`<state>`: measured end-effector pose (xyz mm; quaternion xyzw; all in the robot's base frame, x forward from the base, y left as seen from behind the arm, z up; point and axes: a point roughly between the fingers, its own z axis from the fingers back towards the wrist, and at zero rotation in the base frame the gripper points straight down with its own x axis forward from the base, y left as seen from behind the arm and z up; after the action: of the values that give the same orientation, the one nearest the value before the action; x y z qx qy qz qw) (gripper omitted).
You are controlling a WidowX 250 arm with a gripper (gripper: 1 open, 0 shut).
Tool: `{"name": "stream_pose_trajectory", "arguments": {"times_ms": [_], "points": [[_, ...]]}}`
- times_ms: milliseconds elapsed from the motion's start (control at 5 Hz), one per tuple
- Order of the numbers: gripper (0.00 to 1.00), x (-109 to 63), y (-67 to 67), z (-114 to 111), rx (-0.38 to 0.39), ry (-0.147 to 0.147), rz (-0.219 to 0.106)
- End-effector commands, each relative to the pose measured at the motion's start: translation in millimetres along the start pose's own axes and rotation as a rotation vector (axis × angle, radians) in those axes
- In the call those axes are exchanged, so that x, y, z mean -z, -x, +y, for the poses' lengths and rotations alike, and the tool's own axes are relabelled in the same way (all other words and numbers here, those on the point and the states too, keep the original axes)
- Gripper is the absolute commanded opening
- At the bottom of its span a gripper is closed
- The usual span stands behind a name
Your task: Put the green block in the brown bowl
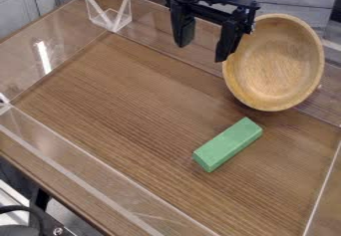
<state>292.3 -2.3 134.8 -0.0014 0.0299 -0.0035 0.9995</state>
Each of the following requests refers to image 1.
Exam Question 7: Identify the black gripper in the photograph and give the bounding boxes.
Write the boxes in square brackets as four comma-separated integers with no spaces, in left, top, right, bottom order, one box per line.
[168,0,260,62]

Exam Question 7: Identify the green rectangular block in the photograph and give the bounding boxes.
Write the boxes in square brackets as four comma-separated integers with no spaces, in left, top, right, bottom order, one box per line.
[192,118,264,172]

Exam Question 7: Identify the brown wooden bowl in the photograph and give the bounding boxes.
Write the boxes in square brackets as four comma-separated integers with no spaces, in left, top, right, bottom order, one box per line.
[223,13,325,112]

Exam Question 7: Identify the black table leg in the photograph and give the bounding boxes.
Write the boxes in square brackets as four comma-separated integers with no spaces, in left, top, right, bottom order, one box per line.
[30,188,51,211]

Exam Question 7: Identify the clear acrylic corner bracket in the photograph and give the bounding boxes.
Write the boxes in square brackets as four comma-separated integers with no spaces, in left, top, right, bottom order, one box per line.
[86,0,133,33]

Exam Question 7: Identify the clear acrylic tray wall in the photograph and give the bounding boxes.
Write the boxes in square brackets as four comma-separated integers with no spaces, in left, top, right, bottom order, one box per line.
[0,93,220,236]

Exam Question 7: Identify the black cable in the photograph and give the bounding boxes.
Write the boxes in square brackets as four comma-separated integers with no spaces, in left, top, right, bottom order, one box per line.
[0,205,49,236]

